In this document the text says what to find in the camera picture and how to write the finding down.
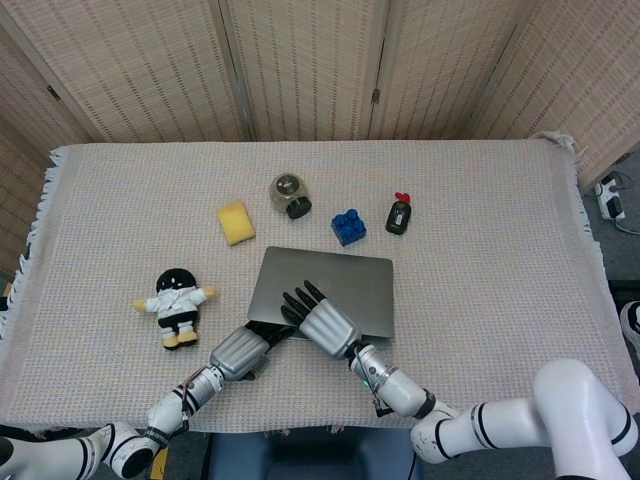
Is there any glass jar black lid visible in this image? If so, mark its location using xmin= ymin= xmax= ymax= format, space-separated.
xmin=269 ymin=172 xmax=314 ymax=221

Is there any white power strip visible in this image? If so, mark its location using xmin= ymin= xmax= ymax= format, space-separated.
xmin=593 ymin=172 xmax=627 ymax=221

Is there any silver grey laptop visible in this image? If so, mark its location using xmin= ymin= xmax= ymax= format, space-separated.
xmin=246 ymin=245 xmax=396 ymax=344

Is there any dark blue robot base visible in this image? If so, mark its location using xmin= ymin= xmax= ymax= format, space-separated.
xmin=207 ymin=432 xmax=416 ymax=480

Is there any pale woven tablecloth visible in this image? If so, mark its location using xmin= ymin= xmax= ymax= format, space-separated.
xmin=0 ymin=130 xmax=626 ymax=436

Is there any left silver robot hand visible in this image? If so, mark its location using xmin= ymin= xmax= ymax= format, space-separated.
xmin=208 ymin=322 xmax=296 ymax=385

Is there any woven folding screen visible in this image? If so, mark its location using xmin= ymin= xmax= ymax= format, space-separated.
xmin=0 ymin=0 xmax=640 ymax=281

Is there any black white shoe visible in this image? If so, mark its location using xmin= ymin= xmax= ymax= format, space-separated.
xmin=619 ymin=300 xmax=640 ymax=361

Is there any blue building block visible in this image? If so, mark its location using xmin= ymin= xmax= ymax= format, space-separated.
xmin=329 ymin=207 xmax=368 ymax=247

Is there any black bottle red cap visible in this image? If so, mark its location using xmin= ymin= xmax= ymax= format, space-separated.
xmin=384 ymin=191 xmax=414 ymax=235

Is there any black white plush doll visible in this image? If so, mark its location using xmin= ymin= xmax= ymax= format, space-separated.
xmin=132 ymin=268 xmax=218 ymax=351

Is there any yellow sponge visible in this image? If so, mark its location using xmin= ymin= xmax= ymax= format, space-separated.
xmin=216 ymin=200 xmax=257 ymax=248

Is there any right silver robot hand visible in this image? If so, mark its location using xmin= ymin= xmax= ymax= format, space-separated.
xmin=280 ymin=279 xmax=362 ymax=360

